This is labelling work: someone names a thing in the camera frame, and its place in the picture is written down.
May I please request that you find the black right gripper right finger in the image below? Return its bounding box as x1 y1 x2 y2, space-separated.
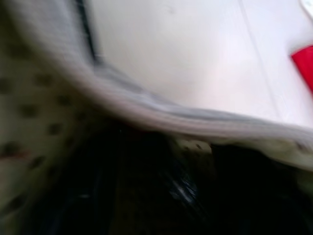
210 143 313 235

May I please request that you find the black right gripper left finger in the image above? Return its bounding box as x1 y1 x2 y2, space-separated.
29 126 211 235

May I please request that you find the grey plaid pouch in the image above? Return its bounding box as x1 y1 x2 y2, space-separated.
0 0 313 235

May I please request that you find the red marker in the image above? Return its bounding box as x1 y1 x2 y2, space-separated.
290 45 313 94

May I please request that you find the white marker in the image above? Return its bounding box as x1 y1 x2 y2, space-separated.
299 0 313 13

